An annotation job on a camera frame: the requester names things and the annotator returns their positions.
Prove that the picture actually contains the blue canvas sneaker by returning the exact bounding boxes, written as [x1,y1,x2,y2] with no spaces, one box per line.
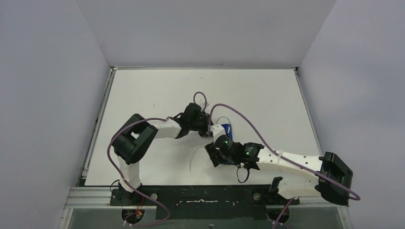
[216,116,233,140]

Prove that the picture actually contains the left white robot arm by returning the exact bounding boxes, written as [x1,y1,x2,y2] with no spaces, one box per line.
[112,103,213,204]

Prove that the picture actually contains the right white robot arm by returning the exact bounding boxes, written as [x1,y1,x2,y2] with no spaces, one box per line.
[204,140,353,206]

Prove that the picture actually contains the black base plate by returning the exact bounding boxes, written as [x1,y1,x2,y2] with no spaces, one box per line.
[109,185,290,223]

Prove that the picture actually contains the aluminium frame rail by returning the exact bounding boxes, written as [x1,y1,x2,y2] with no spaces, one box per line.
[64,187,339,209]

